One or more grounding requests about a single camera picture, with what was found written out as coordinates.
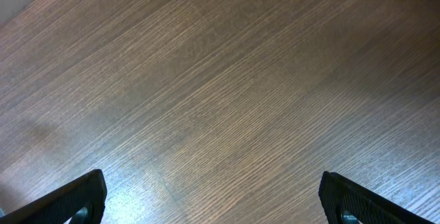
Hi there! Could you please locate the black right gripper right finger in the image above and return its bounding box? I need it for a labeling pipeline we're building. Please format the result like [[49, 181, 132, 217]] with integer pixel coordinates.
[[318, 171, 433, 224]]

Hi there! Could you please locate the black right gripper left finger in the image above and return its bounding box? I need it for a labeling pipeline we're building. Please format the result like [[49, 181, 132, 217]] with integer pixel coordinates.
[[1, 169, 107, 224]]

